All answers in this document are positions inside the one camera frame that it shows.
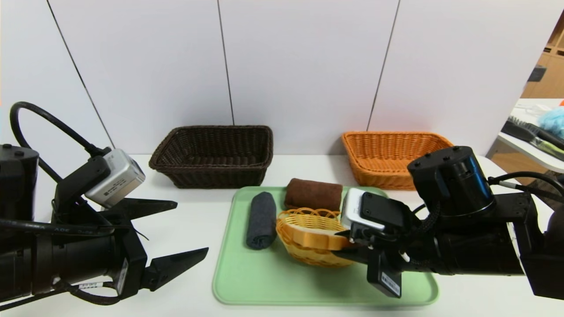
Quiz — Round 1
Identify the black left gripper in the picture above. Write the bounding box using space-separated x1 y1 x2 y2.
32 198 209 300

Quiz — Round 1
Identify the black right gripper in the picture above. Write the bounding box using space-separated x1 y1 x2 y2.
330 229 437 299

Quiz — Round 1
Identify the white bread slice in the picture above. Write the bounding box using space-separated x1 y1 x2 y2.
290 226 352 252

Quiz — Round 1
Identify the brown towel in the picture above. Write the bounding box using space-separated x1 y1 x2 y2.
284 178 343 213

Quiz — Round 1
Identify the dark grey towel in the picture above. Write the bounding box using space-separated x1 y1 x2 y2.
245 192 277 250

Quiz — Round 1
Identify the small yellow wicker basket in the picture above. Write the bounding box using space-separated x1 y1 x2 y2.
276 207 358 268

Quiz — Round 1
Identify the dark brown wicker basket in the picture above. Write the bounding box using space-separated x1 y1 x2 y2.
149 125 274 189

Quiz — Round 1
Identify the large orange wicker basket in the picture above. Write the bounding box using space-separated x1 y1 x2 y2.
342 131 454 191

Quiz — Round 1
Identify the light green plastic tray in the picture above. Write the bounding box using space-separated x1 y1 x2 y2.
212 186 439 306

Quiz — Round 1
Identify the brown wood panel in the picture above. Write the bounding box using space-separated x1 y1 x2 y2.
490 152 545 177

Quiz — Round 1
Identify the black bristle brush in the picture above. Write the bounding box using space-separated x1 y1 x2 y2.
501 116 564 151

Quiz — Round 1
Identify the white side table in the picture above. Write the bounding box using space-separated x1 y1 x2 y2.
497 99 564 173

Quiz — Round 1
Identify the light blue fluffy item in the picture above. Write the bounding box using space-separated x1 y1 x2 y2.
538 107 564 139

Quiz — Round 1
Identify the small dark box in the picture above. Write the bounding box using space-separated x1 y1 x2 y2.
527 65 547 83

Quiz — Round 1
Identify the wooden cabinet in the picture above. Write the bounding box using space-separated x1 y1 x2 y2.
520 9 564 100

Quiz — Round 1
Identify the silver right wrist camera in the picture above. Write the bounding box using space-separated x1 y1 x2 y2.
341 188 409 232

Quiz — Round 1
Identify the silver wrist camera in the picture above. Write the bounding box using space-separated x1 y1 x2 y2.
341 188 409 232
55 148 146 210

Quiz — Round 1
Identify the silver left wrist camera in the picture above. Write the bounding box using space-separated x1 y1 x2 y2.
55 148 146 210

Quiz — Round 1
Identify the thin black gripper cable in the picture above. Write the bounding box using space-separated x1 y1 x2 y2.
0 282 122 307

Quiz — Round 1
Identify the black left camera cable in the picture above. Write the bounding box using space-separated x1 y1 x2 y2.
10 101 107 184

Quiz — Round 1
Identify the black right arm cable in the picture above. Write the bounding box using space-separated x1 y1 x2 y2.
487 171 564 204

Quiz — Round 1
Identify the green handled brush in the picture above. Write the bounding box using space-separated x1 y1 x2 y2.
531 137 564 162

